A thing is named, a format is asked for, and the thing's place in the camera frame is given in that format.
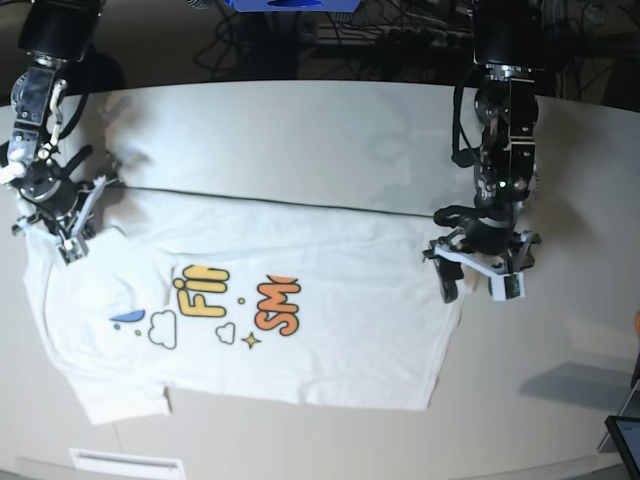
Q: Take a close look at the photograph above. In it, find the white label on table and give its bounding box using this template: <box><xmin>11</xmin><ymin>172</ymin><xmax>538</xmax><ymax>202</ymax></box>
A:
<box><xmin>69</xmin><ymin>448</ymin><xmax>186</xmax><ymax>480</ymax></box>

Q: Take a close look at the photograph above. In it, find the white printed T-shirt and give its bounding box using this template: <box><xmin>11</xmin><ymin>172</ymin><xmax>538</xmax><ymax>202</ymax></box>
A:
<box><xmin>24</xmin><ymin>191</ymin><xmax>461</xmax><ymax>424</ymax></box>

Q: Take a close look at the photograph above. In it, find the black power strip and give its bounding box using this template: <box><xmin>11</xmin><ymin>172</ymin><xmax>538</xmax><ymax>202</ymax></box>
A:
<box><xmin>385</xmin><ymin>27</ymin><xmax>472</xmax><ymax>48</ymax></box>

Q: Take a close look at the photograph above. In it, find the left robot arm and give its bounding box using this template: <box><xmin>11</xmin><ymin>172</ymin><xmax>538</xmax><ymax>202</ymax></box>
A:
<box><xmin>423</xmin><ymin>1</ymin><xmax>544</xmax><ymax>303</ymax></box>

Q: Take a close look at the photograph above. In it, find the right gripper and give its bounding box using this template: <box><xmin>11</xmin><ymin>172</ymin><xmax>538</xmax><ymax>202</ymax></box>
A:
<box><xmin>17</xmin><ymin>171</ymin><xmax>113</xmax><ymax>240</ymax></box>

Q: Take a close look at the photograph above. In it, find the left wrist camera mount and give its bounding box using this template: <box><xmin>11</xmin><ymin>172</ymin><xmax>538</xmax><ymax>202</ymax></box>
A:
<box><xmin>423</xmin><ymin>229</ymin><xmax>535</xmax><ymax>302</ymax></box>

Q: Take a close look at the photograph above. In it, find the dark tablet device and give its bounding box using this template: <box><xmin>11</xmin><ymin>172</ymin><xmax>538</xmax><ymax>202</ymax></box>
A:
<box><xmin>605</xmin><ymin>416</ymin><xmax>640</xmax><ymax>480</ymax></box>

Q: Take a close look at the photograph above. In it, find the blue box at top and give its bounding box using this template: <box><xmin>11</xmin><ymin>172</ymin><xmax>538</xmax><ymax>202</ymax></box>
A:
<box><xmin>226</xmin><ymin>0</ymin><xmax>361</xmax><ymax>13</ymax></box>

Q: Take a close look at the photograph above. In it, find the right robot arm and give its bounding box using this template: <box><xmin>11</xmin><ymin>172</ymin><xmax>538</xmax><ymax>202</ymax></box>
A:
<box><xmin>1</xmin><ymin>1</ymin><xmax>104</xmax><ymax>243</ymax></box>

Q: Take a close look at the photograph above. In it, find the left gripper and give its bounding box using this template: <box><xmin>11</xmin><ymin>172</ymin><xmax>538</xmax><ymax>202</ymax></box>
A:
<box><xmin>435</xmin><ymin>216</ymin><xmax>540</xmax><ymax>304</ymax></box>

